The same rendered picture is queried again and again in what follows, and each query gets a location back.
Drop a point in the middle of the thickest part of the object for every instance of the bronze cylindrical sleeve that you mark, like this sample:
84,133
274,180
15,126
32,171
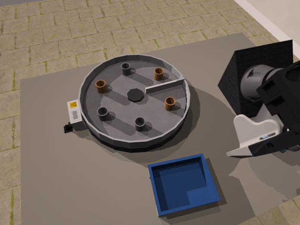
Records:
167,106
101,86
158,74

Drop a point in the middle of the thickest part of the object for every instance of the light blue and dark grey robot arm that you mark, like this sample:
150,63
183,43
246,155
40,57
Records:
250,81

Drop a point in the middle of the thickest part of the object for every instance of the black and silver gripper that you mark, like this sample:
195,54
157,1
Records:
281,95

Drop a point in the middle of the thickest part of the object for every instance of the dark grey cylinder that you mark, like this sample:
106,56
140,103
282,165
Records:
126,69
139,120
102,110

